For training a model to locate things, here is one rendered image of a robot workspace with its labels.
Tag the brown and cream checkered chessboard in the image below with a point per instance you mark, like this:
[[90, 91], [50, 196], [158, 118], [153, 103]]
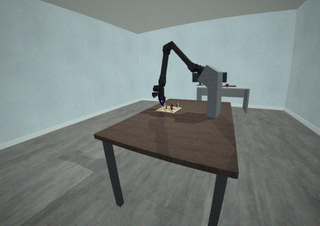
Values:
[[168, 110]]

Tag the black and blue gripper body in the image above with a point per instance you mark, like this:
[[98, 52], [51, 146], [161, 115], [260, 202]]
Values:
[[163, 96]]

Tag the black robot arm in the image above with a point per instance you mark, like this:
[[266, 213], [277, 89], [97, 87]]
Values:
[[158, 89]]

